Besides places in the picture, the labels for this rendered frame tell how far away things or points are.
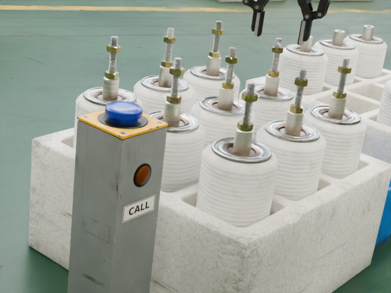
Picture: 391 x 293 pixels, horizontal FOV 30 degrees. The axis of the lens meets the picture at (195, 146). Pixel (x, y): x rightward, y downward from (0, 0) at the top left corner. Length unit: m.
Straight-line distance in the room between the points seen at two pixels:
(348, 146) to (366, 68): 0.58
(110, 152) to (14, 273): 0.38
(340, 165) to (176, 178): 0.26
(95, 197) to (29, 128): 0.83
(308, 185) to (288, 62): 0.49
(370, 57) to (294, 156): 0.70
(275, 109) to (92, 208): 0.41
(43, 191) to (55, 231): 0.06
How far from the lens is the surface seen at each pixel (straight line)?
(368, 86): 1.59
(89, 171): 0.79
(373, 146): 1.33
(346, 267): 1.15
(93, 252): 0.83
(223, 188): 0.88
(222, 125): 1.03
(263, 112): 1.12
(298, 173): 0.98
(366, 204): 1.12
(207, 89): 1.18
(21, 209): 1.27
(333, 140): 1.07
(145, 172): 0.78
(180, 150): 0.94
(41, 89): 1.86
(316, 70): 1.44
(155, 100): 1.10
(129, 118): 0.77
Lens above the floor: 0.59
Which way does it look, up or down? 22 degrees down
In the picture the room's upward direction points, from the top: 7 degrees clockwise
